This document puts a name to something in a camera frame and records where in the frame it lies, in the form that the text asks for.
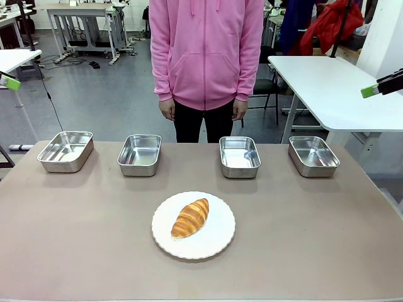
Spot black metal chair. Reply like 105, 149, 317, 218
241, 45, 281, 128

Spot person's right forearm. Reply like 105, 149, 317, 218
152, 56, 174, 103

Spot rectangular steel container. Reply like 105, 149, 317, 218
288, 135, 341, 179
219, 136, 262, 179
37, 131, 94, 174
116, 134, 162, 177

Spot black floor cable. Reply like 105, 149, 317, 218
33, 59, 65, 132

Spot black trousers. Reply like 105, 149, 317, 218
173, 99, 236, 144

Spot dark blue garment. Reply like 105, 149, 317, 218
279, 0, 317, 57

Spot red jacket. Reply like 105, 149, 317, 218
300, 0, 365, 57

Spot grey frame workbench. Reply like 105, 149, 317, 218
46, 2, 122, 65

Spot golden brown croissant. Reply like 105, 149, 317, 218
170, 198, 210, 242

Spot small white table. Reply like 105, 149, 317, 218
0, 48, 43, 139

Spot black stand pole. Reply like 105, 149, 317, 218
329, 0, 353, 59
18, 0, 37, 52

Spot person's right hand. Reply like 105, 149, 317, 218
159, 99, 176, 121

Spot person's left hand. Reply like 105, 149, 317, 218
231, 99, 249, 122

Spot white scalloped plate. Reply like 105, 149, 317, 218
150, 191, 236, 260

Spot pink zip hoodie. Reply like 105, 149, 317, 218
149, 0, 265, 111

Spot person's left forearm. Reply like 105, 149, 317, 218
234, 56, 263, 103

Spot large white table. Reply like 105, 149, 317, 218
267, 55, 403, 164

